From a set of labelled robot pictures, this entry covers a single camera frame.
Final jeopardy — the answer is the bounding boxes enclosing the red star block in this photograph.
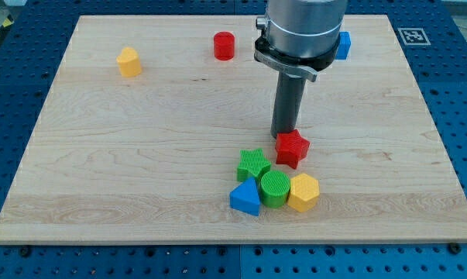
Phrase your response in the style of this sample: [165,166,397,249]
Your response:
[275,129,311,169]

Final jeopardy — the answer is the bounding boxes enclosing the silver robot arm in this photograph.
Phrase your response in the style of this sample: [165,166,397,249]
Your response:
[254,0,348,82]

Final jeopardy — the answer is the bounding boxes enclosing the green star block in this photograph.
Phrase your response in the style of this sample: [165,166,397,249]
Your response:
[236,148,272,182]

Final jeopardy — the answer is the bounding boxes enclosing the yellow hexagon block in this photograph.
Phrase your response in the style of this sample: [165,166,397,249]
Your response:
[287,173,320,212]

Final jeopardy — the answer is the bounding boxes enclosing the blue triangle block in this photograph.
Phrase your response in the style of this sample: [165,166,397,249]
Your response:
[229,177,260,216]

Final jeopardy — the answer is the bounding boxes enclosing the green cylinder block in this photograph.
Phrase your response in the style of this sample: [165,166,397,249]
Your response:
[260,170,290,208]

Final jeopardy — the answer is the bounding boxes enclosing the light wooden board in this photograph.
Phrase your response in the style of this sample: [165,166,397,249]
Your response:
[0,15,467,246]

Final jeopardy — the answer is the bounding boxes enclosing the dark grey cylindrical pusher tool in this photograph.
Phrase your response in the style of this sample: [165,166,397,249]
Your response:
[270,72,306,138]

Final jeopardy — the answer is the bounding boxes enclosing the red cylinder block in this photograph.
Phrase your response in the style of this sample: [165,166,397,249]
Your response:
[213,31,235,60]

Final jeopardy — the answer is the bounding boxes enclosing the yellow heart block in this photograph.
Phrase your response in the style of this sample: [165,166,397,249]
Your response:
[116,46,143,78]

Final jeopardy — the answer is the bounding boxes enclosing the blue cube block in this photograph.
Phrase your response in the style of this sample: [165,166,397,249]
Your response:
[335,31,352,60]

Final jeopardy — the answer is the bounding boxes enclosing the white fiducial marker tag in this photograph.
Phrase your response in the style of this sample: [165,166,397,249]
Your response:
[397,27,431,46]

